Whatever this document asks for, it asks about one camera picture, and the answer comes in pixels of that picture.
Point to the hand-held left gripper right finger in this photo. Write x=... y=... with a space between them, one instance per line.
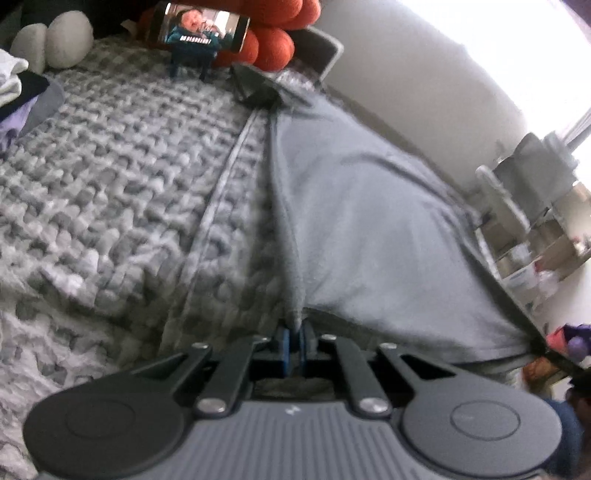
x=304 y=344

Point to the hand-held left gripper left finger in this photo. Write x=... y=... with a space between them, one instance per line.
x=286 y=346

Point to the grey shirt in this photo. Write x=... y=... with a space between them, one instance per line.
x=369 y=230

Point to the pile of clothes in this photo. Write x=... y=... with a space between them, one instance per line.
x=27 y=97

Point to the grey checked quilt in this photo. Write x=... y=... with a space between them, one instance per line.
x=115 y=184

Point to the cardboard box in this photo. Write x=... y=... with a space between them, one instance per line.
x=545 y=249

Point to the white grey office chair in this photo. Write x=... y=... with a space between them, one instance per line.
x=531 y=175

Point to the grey sofa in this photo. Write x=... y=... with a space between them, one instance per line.
x=323 y=50

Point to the orange knot cushion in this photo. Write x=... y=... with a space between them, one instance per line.
x=272 y=46

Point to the blue phone stand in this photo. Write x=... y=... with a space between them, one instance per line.
x=191 y=57

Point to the smartphone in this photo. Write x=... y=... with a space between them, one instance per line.
x=198 y=27

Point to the window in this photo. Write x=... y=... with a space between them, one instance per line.
x=531 y=55

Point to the white plush toy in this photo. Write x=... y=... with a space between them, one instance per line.
x=60 y=37

